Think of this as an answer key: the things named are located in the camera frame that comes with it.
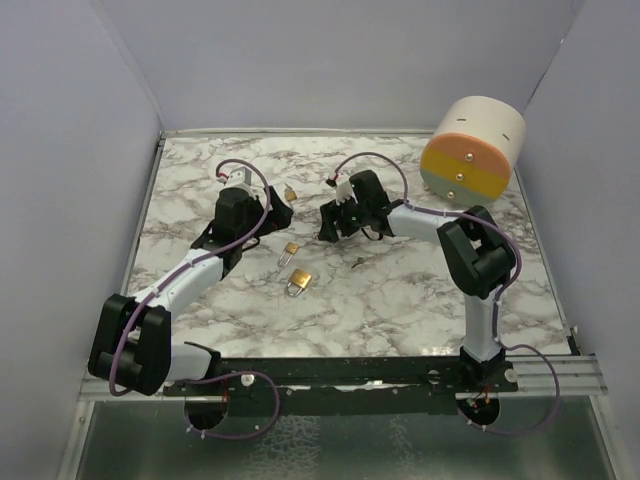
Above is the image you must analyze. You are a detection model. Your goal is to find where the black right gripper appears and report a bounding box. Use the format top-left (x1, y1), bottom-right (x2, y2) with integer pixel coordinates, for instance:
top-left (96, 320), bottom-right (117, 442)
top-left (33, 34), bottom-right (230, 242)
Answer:
top-left (318, 192), bottom-right (369, 244)

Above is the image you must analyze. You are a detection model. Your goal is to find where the small brass padlock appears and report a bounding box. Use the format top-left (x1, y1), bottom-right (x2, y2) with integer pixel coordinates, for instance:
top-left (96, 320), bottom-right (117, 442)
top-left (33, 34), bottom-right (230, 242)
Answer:
top-left (277, 242), bottom-right (299, 268)
top-left (284, 185), bottom-right (297, 203)

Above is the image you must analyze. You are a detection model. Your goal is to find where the small dark key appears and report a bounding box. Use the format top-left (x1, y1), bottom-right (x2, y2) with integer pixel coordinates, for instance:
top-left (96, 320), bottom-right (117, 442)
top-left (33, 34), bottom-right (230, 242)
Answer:
top-left (351, 257), bottom-right (365, 269)

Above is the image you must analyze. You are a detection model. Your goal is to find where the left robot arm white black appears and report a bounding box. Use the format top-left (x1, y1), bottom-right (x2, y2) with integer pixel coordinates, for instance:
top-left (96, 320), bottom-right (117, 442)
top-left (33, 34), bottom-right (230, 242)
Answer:
top-left (88, 187), bottom-right (293, 396)

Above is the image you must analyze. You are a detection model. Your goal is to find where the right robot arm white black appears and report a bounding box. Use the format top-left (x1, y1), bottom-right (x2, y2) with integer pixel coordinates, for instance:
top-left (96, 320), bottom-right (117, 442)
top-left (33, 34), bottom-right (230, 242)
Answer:
top-left (319, 170), bottom-right (516, 391)

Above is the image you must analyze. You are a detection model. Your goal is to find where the larger brass padlock near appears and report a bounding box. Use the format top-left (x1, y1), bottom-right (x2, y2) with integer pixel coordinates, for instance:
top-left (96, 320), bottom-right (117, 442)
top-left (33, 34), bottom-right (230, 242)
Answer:
top-left (285, 269), bottom-right (313, 298)

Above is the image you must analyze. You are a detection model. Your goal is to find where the round mini drawer cabinet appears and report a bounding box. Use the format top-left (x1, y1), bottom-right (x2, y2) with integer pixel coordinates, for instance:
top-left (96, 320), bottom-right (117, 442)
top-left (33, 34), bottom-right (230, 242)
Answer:
top-left (420, 96), bottom-right (526, 206)

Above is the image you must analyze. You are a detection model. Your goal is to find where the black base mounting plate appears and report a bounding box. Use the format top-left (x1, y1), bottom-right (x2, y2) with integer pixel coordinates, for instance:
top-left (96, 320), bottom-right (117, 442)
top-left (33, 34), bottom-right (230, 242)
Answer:
top-left (163, 355), bottom-right (518, 416)

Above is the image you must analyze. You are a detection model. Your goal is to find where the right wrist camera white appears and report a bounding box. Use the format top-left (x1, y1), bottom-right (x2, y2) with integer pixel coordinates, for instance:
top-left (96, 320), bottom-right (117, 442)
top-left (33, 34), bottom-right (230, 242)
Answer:
top-left (325, 175), bottom-right (355, 205)

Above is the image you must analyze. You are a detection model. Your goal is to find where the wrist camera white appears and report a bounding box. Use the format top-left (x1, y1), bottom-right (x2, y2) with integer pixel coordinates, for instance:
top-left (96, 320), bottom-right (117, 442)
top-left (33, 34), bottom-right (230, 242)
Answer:
top-left (217, 167), bottom-right (259, 198)
top-left (325, 175), bottom-right (355, 205)

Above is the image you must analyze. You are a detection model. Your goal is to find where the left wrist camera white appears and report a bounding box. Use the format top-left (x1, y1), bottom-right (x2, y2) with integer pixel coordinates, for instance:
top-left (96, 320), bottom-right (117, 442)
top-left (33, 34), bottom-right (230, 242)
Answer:
top-left (217, 167), bottom-right (259, 198)

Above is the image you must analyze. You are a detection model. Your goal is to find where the aluminium frame rail front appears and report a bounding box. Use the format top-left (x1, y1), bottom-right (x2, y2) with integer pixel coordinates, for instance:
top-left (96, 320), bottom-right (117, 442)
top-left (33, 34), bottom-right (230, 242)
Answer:
top-left (79, 355), bottom-right (608, 402)

